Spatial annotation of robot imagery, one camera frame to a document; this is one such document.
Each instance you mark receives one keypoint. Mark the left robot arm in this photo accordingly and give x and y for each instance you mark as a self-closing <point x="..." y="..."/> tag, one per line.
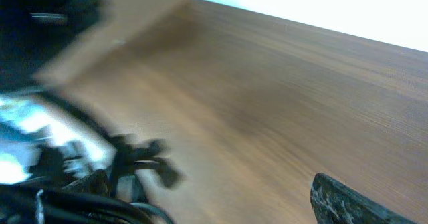
<point x="33" y="32"/>

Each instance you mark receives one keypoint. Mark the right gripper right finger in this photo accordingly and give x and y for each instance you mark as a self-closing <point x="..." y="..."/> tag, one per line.
<point x="335" y="203"/>

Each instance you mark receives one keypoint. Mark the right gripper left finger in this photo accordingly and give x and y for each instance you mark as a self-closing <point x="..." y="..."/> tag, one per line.
<point x="95" y="183"/>

